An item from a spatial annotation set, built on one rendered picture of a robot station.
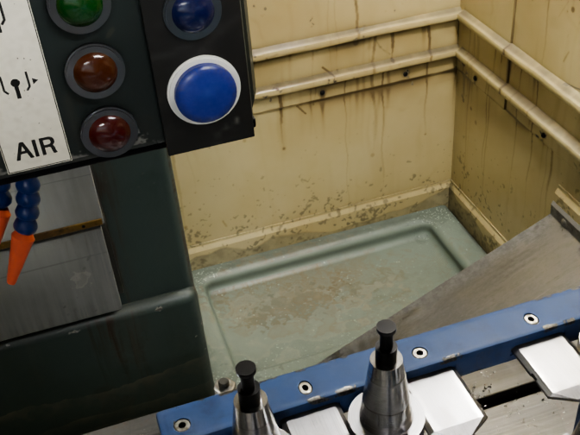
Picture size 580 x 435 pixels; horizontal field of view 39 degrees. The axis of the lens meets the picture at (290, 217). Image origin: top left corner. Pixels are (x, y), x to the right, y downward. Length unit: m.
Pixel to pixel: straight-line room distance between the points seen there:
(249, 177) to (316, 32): 0.33
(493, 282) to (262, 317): 0.50
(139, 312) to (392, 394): 0.76
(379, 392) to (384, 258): 1.20
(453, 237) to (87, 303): 0.88
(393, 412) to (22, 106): 0.40
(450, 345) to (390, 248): 1.13
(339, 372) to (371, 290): 1.04
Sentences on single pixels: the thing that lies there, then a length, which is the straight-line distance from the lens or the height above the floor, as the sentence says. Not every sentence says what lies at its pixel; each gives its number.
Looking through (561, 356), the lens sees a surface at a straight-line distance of 0.77.
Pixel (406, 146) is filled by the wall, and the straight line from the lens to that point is 1.81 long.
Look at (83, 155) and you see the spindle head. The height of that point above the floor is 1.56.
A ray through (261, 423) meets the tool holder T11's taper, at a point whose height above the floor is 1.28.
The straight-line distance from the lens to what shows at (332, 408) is 0.71.
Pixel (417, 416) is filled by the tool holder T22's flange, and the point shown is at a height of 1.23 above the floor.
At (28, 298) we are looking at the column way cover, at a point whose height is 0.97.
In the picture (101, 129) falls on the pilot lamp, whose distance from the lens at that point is 0.39.
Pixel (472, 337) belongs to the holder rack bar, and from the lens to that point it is 0.76.
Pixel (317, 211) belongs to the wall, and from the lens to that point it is 1.81.
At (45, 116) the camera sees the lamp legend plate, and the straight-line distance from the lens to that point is 0.39.
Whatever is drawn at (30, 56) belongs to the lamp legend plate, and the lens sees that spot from 0.38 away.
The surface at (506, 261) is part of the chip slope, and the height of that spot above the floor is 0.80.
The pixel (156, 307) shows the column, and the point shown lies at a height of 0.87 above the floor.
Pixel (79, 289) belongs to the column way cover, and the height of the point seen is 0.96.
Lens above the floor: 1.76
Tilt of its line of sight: 37 degrees down
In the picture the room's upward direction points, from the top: 5 degrees counter-clockwise
